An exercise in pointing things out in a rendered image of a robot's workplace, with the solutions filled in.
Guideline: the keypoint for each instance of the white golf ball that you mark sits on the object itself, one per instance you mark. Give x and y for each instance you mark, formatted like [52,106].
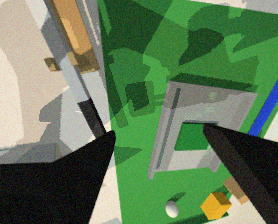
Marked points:
[172,209]

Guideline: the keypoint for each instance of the green flat mat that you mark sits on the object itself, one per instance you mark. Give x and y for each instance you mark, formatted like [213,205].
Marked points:
[145,43]

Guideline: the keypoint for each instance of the yellow cube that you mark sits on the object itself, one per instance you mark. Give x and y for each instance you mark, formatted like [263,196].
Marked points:
[215,205]

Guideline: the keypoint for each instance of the brown cube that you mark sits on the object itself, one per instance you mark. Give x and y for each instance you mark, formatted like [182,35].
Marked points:
[233,187]

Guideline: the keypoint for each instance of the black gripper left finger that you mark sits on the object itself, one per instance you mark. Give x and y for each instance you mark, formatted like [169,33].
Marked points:
[70,185]

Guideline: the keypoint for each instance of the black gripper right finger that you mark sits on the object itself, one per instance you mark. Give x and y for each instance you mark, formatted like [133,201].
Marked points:
[253,162]

